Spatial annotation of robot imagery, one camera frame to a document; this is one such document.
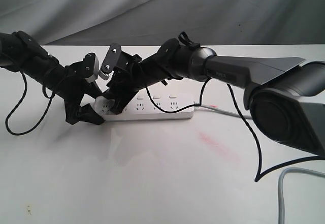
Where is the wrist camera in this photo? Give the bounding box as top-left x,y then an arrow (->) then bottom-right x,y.
99,43 -> 121,80
81,52 -> 99,83

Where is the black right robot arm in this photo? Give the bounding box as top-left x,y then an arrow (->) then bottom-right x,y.
103,33 -> 324,156

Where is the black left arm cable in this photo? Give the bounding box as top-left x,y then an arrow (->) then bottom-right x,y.
4,68 -> 55,135

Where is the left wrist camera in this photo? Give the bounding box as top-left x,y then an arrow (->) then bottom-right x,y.
81,52 -> 99,83

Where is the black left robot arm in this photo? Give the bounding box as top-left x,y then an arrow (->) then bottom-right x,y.
1,31 -> 104,125

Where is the white five-outlet power strip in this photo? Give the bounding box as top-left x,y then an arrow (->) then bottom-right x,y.
92,93 -> 194,122

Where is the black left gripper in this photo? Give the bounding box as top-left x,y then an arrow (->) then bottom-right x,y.
59,61 -> 104,125

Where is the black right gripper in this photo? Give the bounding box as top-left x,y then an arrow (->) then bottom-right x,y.
102,52 -> 142,115

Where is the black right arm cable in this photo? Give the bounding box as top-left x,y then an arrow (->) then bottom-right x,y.
144,78 -> 325,183

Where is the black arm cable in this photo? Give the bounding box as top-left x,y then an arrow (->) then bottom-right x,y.
4,68 -> 55,135
144,78 -> 325,183

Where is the white backdrop cloth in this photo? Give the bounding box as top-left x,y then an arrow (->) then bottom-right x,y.
1,0 -> 324,45

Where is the grey power cable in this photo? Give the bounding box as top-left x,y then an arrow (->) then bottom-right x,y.
192,101 -> 325,224

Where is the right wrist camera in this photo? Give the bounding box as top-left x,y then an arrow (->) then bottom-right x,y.
99,43 -> 121,80

